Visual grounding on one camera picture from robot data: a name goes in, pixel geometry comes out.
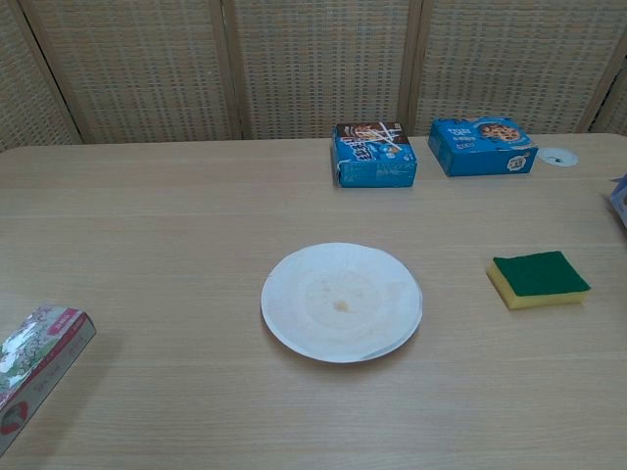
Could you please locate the blue chocolate stick snack box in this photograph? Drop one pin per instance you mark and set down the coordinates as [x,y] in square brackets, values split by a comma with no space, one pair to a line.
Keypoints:
[374,171]

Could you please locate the floral printed paper box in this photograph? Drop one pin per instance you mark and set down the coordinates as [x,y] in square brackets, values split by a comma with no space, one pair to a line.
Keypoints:
[39,357]

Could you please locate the white round table grommet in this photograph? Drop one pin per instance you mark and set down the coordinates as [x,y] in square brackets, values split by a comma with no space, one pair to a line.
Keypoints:
[558,157]

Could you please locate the yellow green sponge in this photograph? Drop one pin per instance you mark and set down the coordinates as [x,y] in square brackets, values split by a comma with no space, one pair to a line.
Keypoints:
[536,276]

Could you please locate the woven wooden folding screen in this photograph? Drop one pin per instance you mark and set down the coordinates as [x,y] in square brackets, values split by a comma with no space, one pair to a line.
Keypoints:
[313,63]

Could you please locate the white round plate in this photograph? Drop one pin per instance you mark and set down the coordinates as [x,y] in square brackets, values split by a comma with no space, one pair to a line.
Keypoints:
[343,274]

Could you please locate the blue chocolate chip cookie box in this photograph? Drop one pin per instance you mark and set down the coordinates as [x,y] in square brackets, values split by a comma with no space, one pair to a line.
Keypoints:
[470,156]

